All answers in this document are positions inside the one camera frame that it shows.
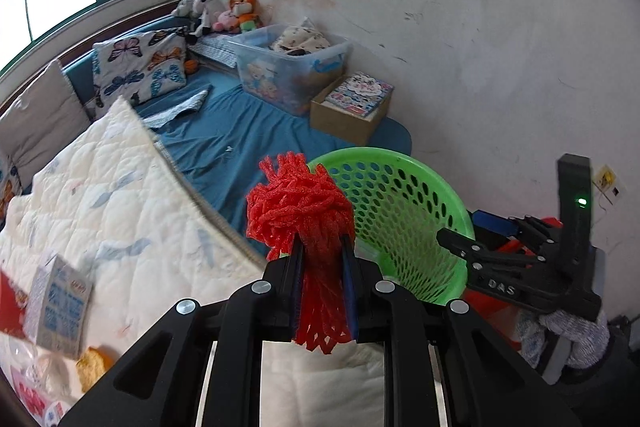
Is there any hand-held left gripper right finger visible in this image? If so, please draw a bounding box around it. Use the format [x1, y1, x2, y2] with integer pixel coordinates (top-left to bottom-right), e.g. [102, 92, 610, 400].
[340, 234, 583, 427]

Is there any colourful comic book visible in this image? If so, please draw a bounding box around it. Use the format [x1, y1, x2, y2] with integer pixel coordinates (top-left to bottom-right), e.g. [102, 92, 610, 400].
[325, 72, 394, 120]

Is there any person's right hand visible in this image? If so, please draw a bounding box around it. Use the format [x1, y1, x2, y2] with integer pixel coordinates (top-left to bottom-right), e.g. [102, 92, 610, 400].
[517, 307, 609, 370]

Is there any blue bed sheet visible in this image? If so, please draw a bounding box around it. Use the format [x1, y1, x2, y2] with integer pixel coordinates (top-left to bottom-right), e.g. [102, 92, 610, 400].
[65, 19, 413, 258]

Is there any white spotted cloth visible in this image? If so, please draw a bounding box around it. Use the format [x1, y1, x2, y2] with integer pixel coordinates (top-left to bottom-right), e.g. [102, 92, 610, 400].
[270, 18, 333, 56]

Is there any red foam fruit net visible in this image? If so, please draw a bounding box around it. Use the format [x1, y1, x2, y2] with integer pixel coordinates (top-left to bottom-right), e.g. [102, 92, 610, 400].
[245, 153, 357, 354]

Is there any green plastic basket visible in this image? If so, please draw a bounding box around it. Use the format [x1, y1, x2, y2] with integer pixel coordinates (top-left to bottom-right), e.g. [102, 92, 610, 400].
[306, 147, 476, 306]

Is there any person's right forearm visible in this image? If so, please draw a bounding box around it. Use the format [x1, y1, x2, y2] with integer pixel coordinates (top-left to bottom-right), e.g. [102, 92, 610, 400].
[547, 317, 640, 427]

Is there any white milk carton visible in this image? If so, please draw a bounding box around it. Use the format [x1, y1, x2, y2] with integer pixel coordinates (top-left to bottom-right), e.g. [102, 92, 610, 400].
[24, 255, 95, 356]

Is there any white patterned small cloth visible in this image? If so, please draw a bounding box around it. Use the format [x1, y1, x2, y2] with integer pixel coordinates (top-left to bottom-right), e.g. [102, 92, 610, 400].
[142, 89, 210, 130]

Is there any pink plush toy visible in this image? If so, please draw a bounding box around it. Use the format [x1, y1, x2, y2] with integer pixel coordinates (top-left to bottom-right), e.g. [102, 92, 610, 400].
[212, 9, 241, 33]

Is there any clear plastic storage bin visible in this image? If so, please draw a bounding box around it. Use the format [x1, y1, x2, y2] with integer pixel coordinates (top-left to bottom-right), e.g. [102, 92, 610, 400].
[228, 24, 351, 116]

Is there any orange fox plush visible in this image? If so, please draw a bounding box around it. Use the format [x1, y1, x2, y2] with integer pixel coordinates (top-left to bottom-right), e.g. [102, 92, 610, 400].
[228, 0, 264, 33]

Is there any grey pillow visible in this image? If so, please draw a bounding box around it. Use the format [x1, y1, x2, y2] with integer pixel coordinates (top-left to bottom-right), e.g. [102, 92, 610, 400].
[0, 59, 93, 168]

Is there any black and white cow plush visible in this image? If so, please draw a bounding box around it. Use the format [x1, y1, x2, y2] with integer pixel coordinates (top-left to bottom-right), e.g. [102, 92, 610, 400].
[187, 0, 222, 45]

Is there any cardboard box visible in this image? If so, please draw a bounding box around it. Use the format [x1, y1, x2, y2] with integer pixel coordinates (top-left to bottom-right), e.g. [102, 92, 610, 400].
[309, 77, 394, 146]

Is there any butterfly print pillow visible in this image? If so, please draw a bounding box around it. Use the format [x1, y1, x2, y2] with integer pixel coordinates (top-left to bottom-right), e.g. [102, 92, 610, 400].
[0, 156, 23, 229]
[91, 28, 190, 120]

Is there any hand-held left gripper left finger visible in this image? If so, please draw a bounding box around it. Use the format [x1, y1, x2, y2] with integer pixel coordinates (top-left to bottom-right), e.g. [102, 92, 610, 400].
[59, 237, 306, 427]

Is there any clear plastic wrapper red print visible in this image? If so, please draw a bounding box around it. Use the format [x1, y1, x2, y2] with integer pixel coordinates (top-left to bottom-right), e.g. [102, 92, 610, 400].
[0, 337, 86, 427]

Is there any red printed snack packet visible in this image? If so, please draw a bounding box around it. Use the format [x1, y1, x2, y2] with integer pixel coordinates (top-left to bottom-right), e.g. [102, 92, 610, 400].
[0, 269, 31, 340]

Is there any yellow bread piece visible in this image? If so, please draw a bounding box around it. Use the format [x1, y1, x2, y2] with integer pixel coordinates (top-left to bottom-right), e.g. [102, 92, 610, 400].
[76, 346, 117, 393]

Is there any grey patterned folded cloth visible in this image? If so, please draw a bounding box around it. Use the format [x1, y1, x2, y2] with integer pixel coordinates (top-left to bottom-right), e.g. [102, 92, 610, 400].
[187, 32, 242, 68]

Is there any white quilted blanket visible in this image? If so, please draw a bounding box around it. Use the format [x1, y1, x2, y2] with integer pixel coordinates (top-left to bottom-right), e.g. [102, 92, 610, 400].
[0, 97, 386, 427]

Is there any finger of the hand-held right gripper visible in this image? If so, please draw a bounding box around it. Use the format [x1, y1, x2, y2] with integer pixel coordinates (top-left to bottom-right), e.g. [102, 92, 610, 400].
[436, 227, 543, 270]
[471, 208, 561, 254]

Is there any white wall socket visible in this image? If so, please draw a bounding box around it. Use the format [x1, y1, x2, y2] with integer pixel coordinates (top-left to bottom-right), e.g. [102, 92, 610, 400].
[592, 164, 626, 204]

